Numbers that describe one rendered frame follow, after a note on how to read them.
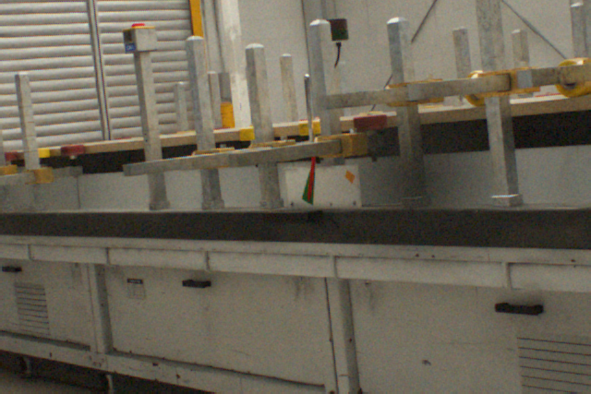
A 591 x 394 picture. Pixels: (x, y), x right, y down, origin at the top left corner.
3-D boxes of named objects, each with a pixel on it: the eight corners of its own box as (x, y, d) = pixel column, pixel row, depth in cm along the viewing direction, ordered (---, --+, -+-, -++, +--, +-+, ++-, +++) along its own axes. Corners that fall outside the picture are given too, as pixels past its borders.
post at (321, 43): (341, 226, 261) (319, 19, 258) (331, 226, 264) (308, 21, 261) (352, 223, 263) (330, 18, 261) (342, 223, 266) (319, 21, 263)
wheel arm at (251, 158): (239, 171, 237) (236, 150, 237) (229, 172, 240) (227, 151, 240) (384, 149, 265) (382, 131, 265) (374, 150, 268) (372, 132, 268)
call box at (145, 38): (138, 53, 314) (134, 26, 313) (125, 56, 319) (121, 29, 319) (159, 53, 318) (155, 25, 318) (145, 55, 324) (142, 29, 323)
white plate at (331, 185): (360, 208, 254) (355, 164, 253) (286, 209, 274) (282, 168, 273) (362, 208, 254) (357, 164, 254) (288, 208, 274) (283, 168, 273)
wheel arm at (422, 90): (421, 100, 201) (419, 79, 201) (406, 101, 204) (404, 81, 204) (585, 81, 233) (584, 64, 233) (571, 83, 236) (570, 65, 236)
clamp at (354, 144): (352, 156, 254) (350, 134, 254) (313, 158, 264) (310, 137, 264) (369, 153, 258) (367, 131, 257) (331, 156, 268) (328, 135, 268)
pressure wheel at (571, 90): (572, 51, 231) (547, 75, 237) (592, 82, 229) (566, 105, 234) (588, 50, 235) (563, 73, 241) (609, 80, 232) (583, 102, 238)
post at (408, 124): (420, 240, 242) (397, 17, 239) (409, 239, 245) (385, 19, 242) (431, 237, 244) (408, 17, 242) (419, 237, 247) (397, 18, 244)
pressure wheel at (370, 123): (374, 162, 260) (368, 113, 259) (350, 164, 266) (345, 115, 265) (398, 159, 265) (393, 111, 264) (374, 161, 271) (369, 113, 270)
